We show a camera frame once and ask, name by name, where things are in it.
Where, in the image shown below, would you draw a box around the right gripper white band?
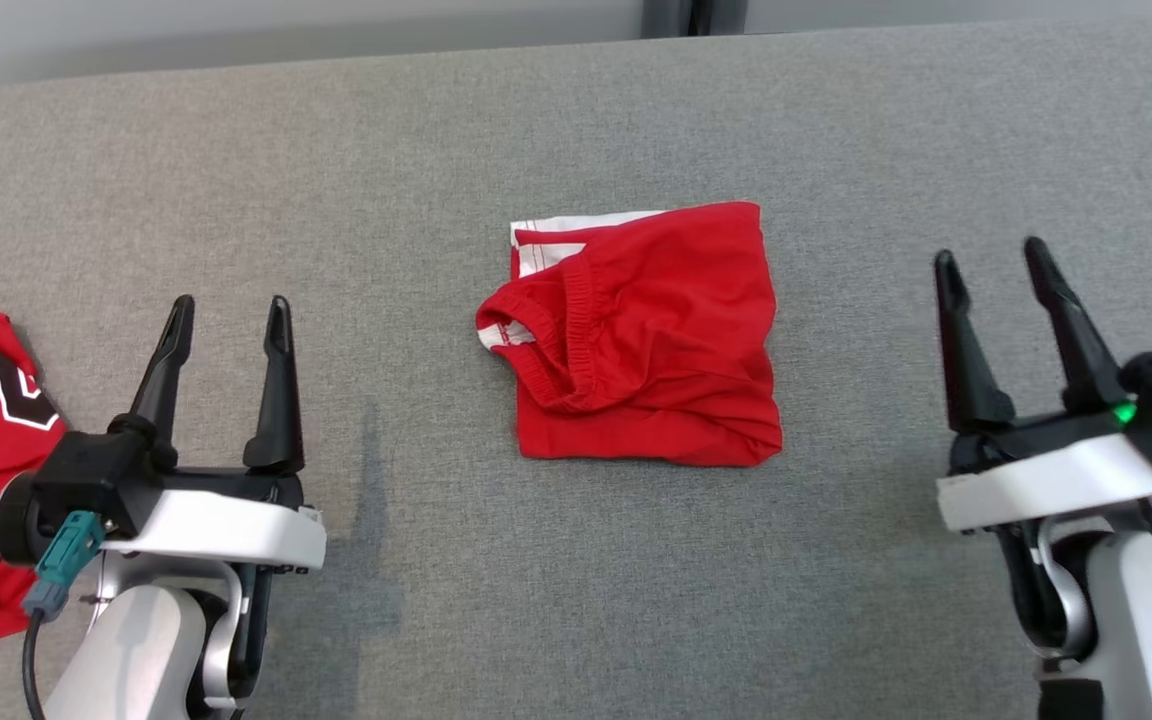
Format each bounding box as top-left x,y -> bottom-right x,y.
932,236 -> 1152,537

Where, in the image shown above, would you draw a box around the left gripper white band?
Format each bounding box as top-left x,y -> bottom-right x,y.
99,294 -> 328,577

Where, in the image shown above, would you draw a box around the red Bulls shorts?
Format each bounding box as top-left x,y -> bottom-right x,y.
475,201 -> 785,469

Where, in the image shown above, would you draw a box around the grey fabric sofa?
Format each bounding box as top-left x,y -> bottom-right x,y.
0,14 -> 1152,720

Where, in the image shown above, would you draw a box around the black cable with teal plug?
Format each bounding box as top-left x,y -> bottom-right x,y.
20,509 -> 108,720

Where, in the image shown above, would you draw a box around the grey wall post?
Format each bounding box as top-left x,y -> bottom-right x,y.
640,0 -> 748,40

